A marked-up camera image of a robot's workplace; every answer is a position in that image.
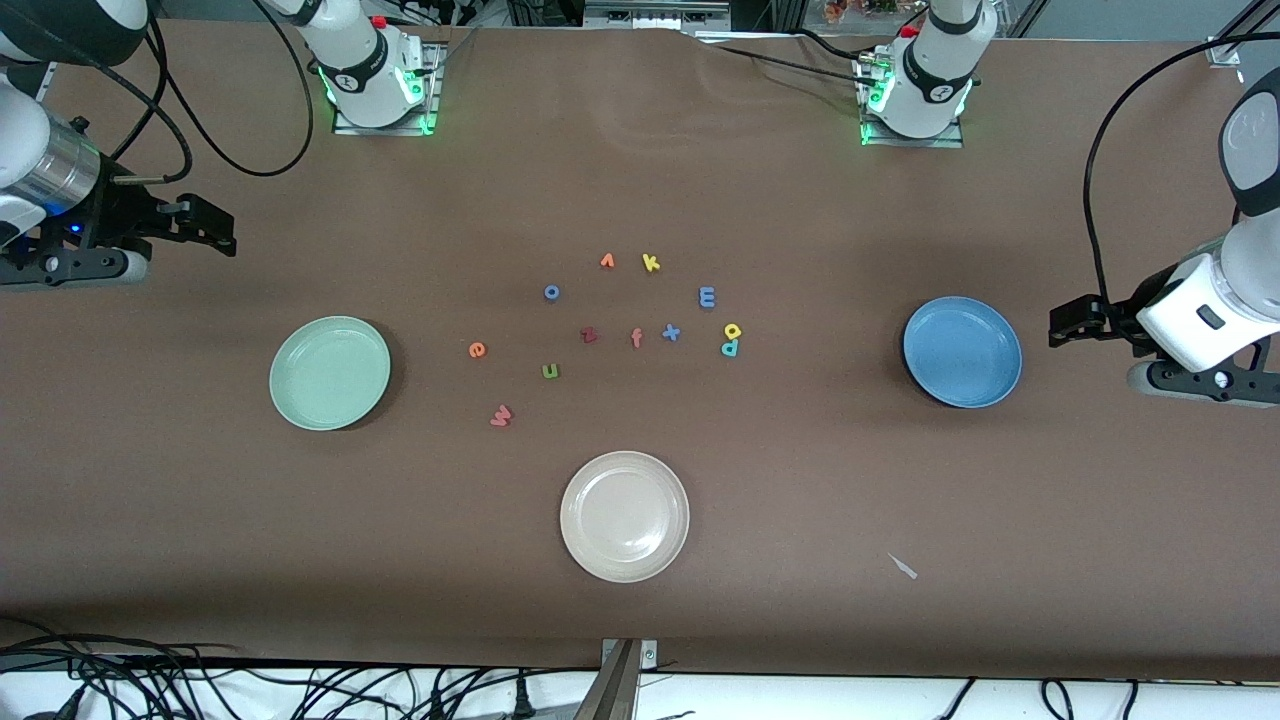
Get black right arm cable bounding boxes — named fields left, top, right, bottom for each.
left=100, top=0, right=316, bottom=186

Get tangled black cables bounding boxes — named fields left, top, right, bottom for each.
left=0, top=618, right=601, bottom=720

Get thin black table cable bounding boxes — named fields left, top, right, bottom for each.
left=700, top=38, right=881, bottom=89
left=785, top=28, right=881, bottom=63

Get brown table cover sheet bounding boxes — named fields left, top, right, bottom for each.
left=0, top=18, right=1280, bottom=681

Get aluminium frame profile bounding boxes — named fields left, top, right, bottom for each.
left=1205, top=0, right=1280, bottom=69

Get blue plate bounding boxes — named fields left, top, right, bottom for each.
left=902, top=295, right=1024, bottom=410

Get grey power strip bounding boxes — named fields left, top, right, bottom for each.
left=583, top=0, right=733, bottom=29

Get metal table edge bracket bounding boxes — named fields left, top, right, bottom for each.
left=575, top=638, right=659, bottom=720

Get light green plate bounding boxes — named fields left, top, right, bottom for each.
left=268, top=315, right=393, bottom=432

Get beige plate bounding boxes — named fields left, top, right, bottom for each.
left=559, top=450, right=692, bottom=585

